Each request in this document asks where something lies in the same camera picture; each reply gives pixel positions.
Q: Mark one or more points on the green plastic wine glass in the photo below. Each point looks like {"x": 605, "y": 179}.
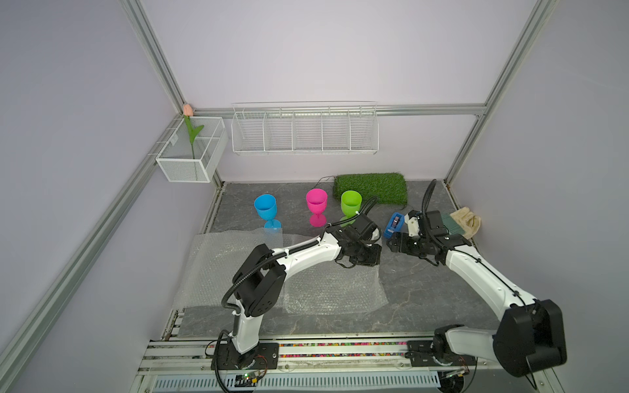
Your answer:
{"x": 351, "y": 202}

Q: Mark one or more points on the artificial tulip flower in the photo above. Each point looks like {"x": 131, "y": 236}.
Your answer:
{"x": 193, "y": 131}

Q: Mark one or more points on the pink plastic wine glass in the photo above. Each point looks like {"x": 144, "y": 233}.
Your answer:
{"x": 317, "y": 200}

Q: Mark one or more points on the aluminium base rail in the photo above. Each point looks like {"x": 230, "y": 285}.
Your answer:
{"x": 355, "y": 363}

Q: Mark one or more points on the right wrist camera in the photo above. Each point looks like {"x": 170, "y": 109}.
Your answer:
{"x": 412, "y": 221}

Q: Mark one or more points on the white wire wall rack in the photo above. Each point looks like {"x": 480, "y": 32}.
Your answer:
{"x": 283, "y": 128}

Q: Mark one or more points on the white mesh wall basket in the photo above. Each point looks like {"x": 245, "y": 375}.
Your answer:
{"x": 175, "y": 158}

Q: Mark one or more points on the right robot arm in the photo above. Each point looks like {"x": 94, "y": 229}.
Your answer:
{"x": 530, "y": 336}

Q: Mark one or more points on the blue tape dispenser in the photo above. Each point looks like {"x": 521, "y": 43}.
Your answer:
{"x": 395, "y": 224}

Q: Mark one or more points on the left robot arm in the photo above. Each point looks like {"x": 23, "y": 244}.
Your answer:
{"x": 257, "y": 284}

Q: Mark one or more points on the blue plastic wine glass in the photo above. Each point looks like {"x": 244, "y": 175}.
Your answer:
{"x": 267, "y": 209}

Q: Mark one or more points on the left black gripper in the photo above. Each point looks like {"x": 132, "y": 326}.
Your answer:
{"x": 373, "y": 259}

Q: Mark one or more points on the artificial grass mat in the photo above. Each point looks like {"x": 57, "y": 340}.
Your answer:
{"x": 389, "y": 188}

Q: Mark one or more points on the green dustpan brush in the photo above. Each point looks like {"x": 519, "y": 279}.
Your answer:
{"x": 451, "y": 225}

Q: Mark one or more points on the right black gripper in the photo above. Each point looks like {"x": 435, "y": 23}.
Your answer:
{"x": 401, "y": 246}

